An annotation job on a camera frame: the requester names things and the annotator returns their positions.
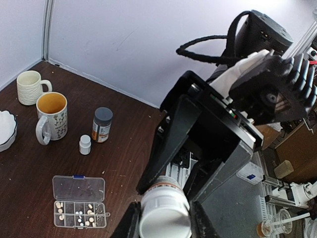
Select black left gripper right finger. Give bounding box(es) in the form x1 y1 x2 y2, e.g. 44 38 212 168
189 201 220 238

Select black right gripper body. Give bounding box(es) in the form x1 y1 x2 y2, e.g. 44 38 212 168
160 71 263 162

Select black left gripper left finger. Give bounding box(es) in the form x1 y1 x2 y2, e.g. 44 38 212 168
114 202 141 238

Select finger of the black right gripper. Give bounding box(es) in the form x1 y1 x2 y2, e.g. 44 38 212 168
183 140 254 201
136 95 201 195

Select small white pill bottle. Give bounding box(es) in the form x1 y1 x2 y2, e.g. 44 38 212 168
139 176 192 238

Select clear plastic pill organizer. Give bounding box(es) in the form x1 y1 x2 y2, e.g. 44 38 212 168
52 175 110 230

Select grey lid supplement bottle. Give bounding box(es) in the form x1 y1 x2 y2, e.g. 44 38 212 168
92 107 113 143

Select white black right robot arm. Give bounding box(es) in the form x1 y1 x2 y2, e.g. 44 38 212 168
136 10 292 201

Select stacked clear organizer boxes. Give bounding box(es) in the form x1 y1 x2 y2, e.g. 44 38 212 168
236 162 264 185

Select floral mug yellow inside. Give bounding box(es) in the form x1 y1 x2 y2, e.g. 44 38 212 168
35 92 68 145

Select white scalloped bowl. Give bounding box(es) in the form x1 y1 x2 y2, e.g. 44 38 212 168
0 110 17 152

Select cream ribbed ceramic mug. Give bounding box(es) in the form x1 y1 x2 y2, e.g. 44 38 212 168
16 70 53 106

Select right aluminium frame post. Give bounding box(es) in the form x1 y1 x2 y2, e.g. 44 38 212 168
42 0 55 61

